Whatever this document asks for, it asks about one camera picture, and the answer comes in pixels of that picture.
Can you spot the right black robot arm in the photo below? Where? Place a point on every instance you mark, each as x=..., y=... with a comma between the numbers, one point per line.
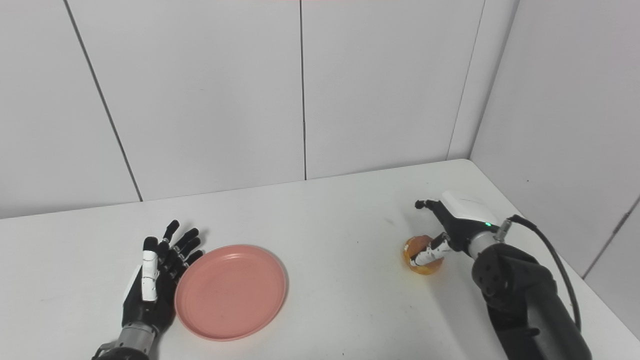
x=520, y=295

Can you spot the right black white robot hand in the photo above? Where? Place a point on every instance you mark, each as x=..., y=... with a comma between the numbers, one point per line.
x=460, y=220

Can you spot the pink round plate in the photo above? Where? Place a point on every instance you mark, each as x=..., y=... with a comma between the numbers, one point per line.
x=231, y=292

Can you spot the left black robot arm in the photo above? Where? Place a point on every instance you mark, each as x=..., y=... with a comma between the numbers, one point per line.
x=131, y=342

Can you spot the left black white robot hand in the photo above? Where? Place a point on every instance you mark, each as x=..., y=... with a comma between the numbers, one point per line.
x=150, y=295

